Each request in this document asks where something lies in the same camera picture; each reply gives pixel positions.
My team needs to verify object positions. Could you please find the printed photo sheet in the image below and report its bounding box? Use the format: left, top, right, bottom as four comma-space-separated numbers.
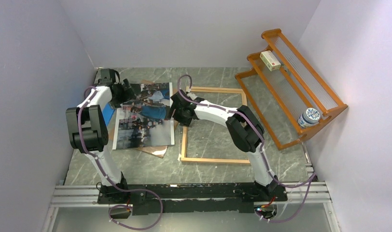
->
112, 82, 176, 150

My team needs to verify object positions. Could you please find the light wooden picture frame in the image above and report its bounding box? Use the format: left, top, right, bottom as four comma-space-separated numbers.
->
179, 87, 250, 164

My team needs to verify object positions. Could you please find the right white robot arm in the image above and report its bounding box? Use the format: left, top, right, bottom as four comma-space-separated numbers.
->
168, 90, 278, 201

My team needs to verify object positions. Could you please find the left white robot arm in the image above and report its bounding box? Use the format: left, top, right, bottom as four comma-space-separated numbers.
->
66, 69, 136, 203

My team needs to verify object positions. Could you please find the blue paper sheet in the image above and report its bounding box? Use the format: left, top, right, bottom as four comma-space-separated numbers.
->
102, 103, 115, 126

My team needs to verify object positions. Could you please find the brown cardboard backing board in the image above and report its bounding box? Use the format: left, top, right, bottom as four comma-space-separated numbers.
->
108, 80, 180, 159

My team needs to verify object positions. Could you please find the white red small box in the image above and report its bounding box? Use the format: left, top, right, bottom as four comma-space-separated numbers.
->
260, 50, 281, 72

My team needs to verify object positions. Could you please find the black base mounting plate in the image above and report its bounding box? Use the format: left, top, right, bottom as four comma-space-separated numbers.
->
97, 182, 288, 216

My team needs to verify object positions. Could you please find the orange wooden shelf rack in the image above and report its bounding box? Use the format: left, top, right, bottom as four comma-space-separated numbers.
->
235, 29, 348, 150

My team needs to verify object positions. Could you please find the blue white ceramic jar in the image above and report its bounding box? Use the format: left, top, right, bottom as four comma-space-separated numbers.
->
297, 108, 321, 128

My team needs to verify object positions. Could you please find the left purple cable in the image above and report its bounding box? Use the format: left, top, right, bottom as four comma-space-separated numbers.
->
77, 86, 164, 231

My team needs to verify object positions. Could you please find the purple cable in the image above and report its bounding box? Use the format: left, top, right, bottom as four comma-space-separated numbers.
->
177, 74, 317, 224
77, 86, 164, 231

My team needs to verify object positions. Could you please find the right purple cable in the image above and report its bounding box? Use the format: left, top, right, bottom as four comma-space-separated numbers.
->
177, 74, 317, 224

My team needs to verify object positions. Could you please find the aluminium rail frame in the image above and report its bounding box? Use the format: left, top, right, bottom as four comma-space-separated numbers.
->
51, 182, 341, 232

